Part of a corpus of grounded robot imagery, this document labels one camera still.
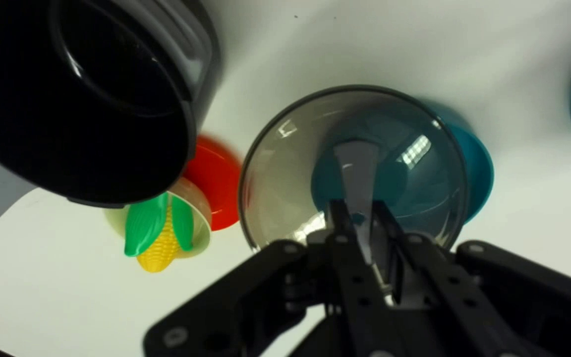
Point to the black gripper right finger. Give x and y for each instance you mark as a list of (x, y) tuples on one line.
[(509, 305)]

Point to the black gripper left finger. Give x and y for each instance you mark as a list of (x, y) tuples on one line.
[(266, 305)]

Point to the glass pot lid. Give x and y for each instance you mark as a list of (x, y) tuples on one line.
[(285, 172)]

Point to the dark grey pot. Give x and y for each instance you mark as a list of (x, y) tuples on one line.
[(67, 100)]

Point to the yellow green toy corn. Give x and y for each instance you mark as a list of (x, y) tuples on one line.
[(157, 235)]

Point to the orange plastic cup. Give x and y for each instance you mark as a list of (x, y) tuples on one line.
[(216, 180)]

